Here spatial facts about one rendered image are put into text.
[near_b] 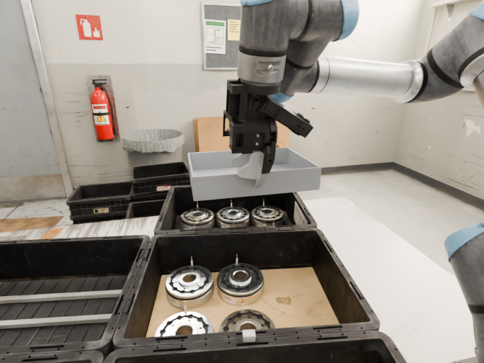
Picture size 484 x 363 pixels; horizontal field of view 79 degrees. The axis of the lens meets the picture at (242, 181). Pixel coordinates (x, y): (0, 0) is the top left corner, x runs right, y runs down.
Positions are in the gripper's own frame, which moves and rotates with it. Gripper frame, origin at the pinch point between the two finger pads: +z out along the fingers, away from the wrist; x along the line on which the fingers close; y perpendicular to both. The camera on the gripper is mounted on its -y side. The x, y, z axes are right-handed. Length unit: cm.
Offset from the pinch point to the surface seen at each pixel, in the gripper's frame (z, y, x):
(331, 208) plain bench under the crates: 48, -53, -39
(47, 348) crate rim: 10.4, 36.8, 19.9
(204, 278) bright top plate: 20.9, 12.2, 5.5
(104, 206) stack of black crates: 97, 56, -123
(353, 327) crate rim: 8.2, -5.9, 28.6
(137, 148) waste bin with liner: 93, 35, -195
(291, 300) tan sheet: 22.0, -4.6, 14.4
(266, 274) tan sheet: 24.2, -2.8, 5.1
